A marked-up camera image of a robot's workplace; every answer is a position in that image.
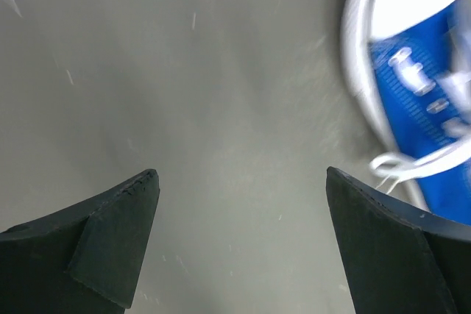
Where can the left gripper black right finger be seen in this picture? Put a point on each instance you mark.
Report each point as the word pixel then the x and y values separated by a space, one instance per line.
pixel 397 258

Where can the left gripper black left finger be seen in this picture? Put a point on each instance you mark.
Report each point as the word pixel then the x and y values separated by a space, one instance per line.
pixel 85 258

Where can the white shoelace of sneaker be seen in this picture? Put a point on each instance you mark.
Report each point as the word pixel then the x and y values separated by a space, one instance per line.
pixel 428 111

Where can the blue sneaker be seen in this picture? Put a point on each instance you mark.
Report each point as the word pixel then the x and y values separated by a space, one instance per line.
pixel 370 29

